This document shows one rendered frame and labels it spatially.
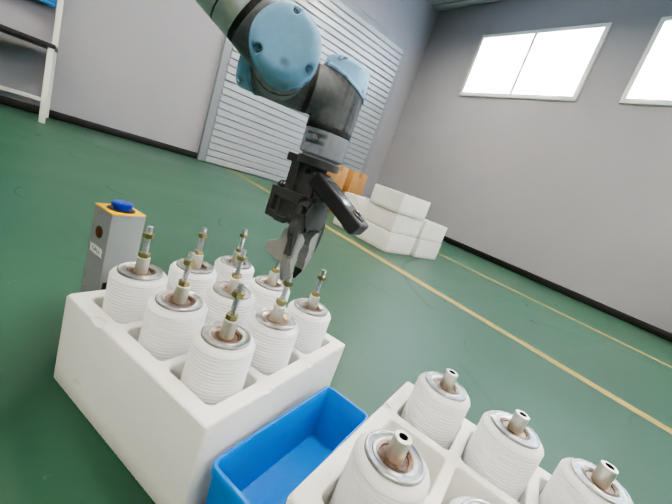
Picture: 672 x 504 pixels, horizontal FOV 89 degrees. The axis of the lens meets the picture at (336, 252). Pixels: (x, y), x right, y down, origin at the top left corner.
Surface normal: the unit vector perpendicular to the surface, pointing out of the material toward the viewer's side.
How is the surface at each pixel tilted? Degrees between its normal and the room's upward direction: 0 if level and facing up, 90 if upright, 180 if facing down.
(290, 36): 90
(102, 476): 0
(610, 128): 90
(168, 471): 90
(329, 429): 88
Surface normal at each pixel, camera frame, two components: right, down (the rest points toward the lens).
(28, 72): 0.56, 0.38
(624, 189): -0.76, -0.11
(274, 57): 0.23, 0.29
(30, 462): 0.32, -0.92
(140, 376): -0.49, 0.04
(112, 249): 0.81, 0.40
